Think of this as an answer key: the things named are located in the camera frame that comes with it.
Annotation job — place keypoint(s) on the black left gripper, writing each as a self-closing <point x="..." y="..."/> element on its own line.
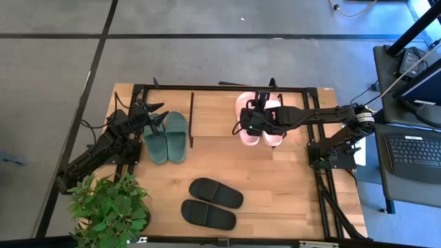
<point x="141" y="115"/>

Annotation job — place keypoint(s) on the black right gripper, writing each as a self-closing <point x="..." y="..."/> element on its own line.
<point x="265" y="118"/>

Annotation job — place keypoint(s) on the green rubber slide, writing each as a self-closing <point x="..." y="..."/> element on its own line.
<point x="176" y="137"/>
<point x="156" y="149"/>

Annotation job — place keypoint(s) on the pink rubber slide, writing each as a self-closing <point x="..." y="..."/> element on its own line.
<point x="249" y="139"/>
<point x="274" y="139"/>

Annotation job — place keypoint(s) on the black rubber slide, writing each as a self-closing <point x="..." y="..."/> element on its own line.
<point x="206" y="214"/>
<point x="217" y="193"/>

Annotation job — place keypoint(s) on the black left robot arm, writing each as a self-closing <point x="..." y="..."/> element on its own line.
<point x="103" y="148"/>

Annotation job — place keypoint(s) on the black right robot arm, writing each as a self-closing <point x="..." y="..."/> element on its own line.
<point x="320" y="113"/>

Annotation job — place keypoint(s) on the wooden shelf with black legs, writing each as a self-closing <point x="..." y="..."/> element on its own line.
<point x="213" y="117"/>

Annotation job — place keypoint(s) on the green leafy potted plant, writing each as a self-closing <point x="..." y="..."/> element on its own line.
<point x="107" y="210"/>

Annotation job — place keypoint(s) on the white paper sheet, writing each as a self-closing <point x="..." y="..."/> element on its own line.
<point x="360" y="155"/>

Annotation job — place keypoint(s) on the dark grey computer desk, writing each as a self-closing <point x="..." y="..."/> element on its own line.
<point x="386" y="86"/>

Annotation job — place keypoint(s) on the small dark floor object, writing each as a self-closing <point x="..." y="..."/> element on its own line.
<point x="13" y="160"/>

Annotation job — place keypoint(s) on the black power adapter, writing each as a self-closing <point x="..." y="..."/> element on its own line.
<point x="408" y="62"/>

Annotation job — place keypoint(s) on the thin white rod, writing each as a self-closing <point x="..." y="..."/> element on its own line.
<point x="411" y="69"/>

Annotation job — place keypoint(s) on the black computer keyboard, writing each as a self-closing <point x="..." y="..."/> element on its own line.
<point x="413" y="158"/>

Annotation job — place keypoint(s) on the dark computer monitor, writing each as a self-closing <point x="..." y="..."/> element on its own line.
<point x="427" y="86"/>

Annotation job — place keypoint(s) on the black diagonal pole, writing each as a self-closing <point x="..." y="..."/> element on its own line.
<point x="413" y="29"/>

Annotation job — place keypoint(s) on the dark grey keyboard tray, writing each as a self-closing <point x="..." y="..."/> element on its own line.
<point x="406" y="196"/>

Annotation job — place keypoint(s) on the silver metal bracket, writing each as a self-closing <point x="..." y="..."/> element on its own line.
<point x="318" y="244"/>

